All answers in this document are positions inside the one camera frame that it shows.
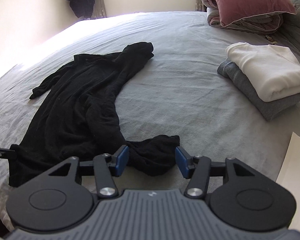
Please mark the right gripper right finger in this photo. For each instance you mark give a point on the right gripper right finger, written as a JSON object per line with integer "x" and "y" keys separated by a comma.
{"x": 198, "y": 169}

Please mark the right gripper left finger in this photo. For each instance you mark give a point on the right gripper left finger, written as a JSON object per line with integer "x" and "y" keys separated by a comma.
{"x": 104, "y": 167}

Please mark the black long-sleeve garment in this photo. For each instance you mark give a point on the black long-sleeve garment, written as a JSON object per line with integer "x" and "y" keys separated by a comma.
{"x": 78, "y": 118}

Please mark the grey bed sheet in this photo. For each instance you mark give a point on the grey bed sheet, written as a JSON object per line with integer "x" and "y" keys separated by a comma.
{"x": 179, "y": 92}

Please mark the folded white garment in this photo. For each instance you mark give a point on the folded white garment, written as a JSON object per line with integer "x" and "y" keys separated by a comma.
{"x": 273, "y": 71}

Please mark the grey patterned curtain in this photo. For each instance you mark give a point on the grey patterned curtain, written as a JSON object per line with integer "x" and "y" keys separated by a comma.
{"x": 99, "y": 10}

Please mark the folded grey pink duvet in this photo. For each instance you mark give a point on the folded grey pink duvet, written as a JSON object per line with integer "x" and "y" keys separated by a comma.
{"x": 261, "y": 25}

